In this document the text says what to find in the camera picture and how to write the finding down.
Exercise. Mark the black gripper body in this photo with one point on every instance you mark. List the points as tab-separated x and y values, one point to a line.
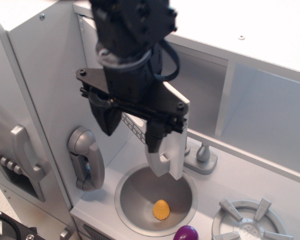
140	91

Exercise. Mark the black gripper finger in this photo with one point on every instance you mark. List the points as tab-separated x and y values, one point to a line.
156	130
107	116

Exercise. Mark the white toy microwave door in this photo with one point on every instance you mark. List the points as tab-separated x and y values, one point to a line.
136	124

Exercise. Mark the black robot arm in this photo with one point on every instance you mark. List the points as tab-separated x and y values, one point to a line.
136	65

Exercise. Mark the grey toy telephone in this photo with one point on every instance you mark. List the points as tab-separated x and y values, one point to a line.
86	159

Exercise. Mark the grey toy faucet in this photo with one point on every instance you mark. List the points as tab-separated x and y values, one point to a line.
199	158

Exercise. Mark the grey round sink bowl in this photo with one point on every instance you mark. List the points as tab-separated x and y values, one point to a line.
138	191

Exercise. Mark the yellow toy corn piece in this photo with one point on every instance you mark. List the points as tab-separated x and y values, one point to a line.
161	210

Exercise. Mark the purple toy eggplant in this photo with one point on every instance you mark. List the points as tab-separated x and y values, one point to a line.
186	232

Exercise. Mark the white toy kitchen cabinet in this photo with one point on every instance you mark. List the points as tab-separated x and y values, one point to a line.
240	69

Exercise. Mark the grey ice dispenser panel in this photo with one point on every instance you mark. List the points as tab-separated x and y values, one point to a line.
13	174

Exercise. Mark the grey toy stove burner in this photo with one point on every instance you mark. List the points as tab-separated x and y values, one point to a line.
247	220

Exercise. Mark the grey fridge door handle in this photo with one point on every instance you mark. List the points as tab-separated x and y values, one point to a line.
24	152

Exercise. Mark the black robot base with cable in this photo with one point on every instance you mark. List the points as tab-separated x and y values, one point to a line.
11	229

